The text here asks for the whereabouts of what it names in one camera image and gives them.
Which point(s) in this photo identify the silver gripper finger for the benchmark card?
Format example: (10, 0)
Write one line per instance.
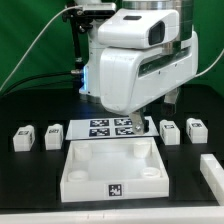
(170, 102)
(138, 122)

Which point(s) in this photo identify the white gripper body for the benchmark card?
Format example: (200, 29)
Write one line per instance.
(123, 90)

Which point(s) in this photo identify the white square tabletop tray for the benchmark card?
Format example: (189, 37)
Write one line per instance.
(113, 169)

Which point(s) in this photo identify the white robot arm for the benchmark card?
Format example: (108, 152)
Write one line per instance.
(170, 51)

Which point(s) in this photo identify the white sheet with tags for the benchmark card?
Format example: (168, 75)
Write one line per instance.
(100, 128)

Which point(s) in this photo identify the white L-shaped obstacle fixture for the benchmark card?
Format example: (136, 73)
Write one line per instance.
(213, 173)

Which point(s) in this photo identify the green backdrop cloth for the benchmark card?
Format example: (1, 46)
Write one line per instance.
(35, 41)

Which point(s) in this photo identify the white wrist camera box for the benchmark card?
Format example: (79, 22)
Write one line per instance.
(139, 29)

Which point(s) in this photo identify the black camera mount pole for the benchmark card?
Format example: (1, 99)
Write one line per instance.
(78, 73)

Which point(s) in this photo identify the black camera on mount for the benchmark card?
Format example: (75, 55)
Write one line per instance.
(83, 15)

